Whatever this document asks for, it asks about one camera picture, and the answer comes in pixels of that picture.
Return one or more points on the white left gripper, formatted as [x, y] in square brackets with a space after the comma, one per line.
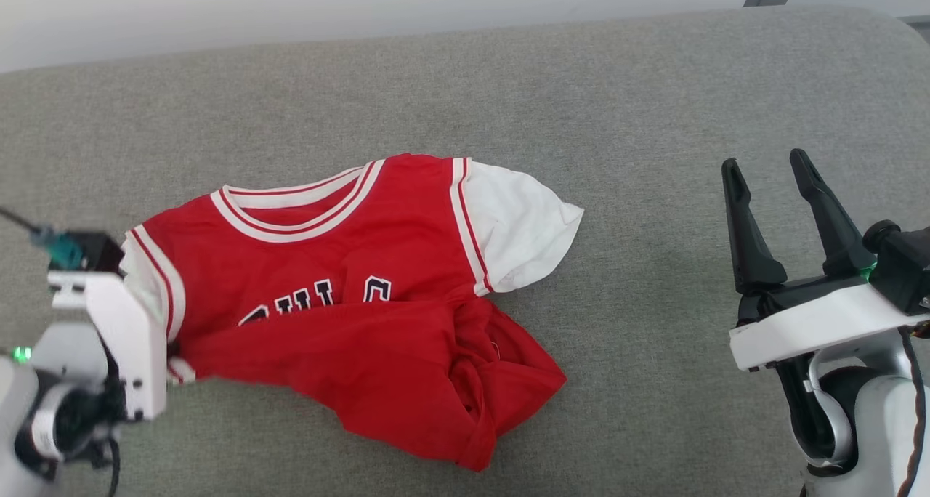
[134, 352]

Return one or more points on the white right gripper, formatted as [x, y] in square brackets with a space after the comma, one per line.
[806, 326]

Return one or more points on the red white basketball jersey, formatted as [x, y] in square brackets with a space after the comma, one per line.
[378, 337]

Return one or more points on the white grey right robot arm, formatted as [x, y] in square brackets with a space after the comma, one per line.
[872, 424]

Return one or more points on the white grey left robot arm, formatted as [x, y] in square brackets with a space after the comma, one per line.
[11, 410]

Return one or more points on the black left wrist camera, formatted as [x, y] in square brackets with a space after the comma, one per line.
[94, 250]

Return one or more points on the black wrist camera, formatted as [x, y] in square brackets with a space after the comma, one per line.
[904, 264]
[94, 250]

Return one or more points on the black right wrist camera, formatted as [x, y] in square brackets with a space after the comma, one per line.
[904, 264]

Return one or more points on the dark grey wall ledge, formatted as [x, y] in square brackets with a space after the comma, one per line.
[917, 26]

